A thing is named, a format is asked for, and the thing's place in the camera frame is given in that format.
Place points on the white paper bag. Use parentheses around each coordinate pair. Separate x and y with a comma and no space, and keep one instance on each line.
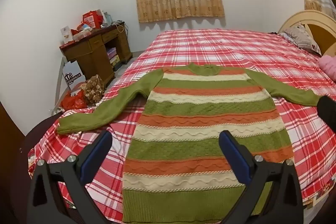
(73,74)

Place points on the brown wooden desk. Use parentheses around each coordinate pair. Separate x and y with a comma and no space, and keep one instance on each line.
(89,53)

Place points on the white picture box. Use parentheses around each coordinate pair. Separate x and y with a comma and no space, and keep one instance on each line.
(65,34)

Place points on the red plastic bag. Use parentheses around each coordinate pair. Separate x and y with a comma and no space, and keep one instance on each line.
(73,102)

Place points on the red gift box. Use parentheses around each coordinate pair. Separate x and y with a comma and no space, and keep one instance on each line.
(92,19)

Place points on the grey metal frame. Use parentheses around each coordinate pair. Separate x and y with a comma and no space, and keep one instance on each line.
(59,82)

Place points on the cream wooden headboard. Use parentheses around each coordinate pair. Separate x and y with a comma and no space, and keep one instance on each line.
(294,19)

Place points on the stack of boxes under desk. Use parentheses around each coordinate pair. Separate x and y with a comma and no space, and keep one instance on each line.
(113,56)

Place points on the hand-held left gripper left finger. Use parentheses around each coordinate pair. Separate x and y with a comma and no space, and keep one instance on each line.
(95,161)

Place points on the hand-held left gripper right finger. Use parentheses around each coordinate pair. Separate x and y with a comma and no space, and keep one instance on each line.
(234,161)

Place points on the red plaid bed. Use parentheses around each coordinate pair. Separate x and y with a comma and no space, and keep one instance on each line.
(210,48)

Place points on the grey floral pillow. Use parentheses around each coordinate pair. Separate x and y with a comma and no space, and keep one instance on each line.
(302,36)

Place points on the brown patterned bag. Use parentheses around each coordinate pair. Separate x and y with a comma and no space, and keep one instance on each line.
(94,88)

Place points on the green orange cream striped sweater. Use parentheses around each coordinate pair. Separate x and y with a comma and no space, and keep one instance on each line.
(183,108)

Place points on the flat red white box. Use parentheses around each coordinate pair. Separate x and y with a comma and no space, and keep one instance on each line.
(81,35)

